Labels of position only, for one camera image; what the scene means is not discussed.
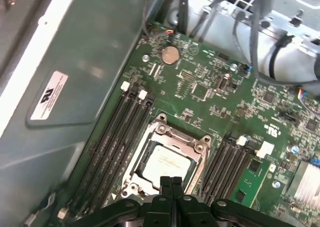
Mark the black open PC case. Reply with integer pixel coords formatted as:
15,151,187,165
0,0,181,227

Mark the thin wire locking lever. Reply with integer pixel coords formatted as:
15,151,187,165
170,133,199,148

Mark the metal CPU socket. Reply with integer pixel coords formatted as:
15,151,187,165
117,113,213,200

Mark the RAM slot with white clip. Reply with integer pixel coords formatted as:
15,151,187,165
232,140,276,210
56,81,131,221
92,89,148,209
208,134,248,200

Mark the metal socket cover frame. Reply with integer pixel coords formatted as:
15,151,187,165
129,129,209,196

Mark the grey wire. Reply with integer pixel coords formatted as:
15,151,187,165
250,0,311,84
232,10,252,64
194,0,234,41

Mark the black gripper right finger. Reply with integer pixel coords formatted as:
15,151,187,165
172,176,273,227

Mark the green RAM stick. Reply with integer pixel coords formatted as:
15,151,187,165
234,156,278,210

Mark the metal internal USB port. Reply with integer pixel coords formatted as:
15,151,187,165
216,73,232,91

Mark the RAM slot with black clip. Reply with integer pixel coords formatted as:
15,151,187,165
199,133,237,194
79,83,140,209
218,138,258,205
103,98,155,205

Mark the thick black wire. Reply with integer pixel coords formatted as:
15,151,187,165
176,0,189,35

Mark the silver coin cell battery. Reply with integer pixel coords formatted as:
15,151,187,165
161,44,181,66

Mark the green motherboard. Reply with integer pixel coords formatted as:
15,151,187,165
57,21,320,227

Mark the white label sticker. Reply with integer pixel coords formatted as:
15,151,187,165
29,70,70,122

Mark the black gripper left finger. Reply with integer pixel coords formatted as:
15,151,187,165
82,176,173,227

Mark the silver square CPU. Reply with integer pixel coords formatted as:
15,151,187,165
134,144,200,192

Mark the silver finned heat sink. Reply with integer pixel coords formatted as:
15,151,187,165
286,159,320,207

